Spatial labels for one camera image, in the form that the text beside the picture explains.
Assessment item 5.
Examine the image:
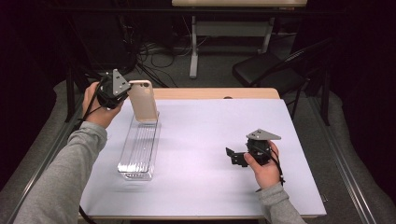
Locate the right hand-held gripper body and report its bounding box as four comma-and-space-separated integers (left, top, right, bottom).
246, 129, 282, 166

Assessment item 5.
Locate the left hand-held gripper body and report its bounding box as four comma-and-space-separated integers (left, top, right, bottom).
96, 68, 133, 110

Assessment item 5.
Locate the clear plastic box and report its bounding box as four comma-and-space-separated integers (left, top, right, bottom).
117, 113, 163, 182

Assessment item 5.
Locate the person's right hand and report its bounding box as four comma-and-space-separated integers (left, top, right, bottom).
243, 140, 283, 190

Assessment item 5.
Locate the person's left hand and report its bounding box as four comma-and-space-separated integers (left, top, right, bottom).
81, 81, 125, 130

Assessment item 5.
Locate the white board sheet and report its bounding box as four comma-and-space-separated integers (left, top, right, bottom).
78, 98, 327, 218

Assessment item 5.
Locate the black metal stand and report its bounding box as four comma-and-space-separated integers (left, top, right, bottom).
64, 62, 108, 123

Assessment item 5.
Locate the wooden table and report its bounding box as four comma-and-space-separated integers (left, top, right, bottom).
152, 87, 281, 101

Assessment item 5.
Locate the black folding chair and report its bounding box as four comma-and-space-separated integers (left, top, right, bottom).
232, 36, 334, 120

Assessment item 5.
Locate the black horizontal bar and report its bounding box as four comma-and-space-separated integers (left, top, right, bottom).
55, 7, 344, 17

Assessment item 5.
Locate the desk with white legs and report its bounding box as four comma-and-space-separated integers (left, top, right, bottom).
171, 0, 307, 79

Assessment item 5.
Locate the right hand-held gripper cable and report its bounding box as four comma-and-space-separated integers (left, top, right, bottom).
262, 146, 286, 185

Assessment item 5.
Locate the hand-held gripper cable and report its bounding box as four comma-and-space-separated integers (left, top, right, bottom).
77, 77, 106, 224
262, 146, 286, 185

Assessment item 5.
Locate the left hand-held gripper cable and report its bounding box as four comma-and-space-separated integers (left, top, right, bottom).
77, 77, 106, 224

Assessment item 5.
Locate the bundle of black cables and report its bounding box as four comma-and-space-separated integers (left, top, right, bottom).
118, 15, 194, 89

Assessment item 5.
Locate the aluminium floor rail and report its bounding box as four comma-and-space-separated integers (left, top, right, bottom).
307, 96, 378, 224
6, 92, 92, 224

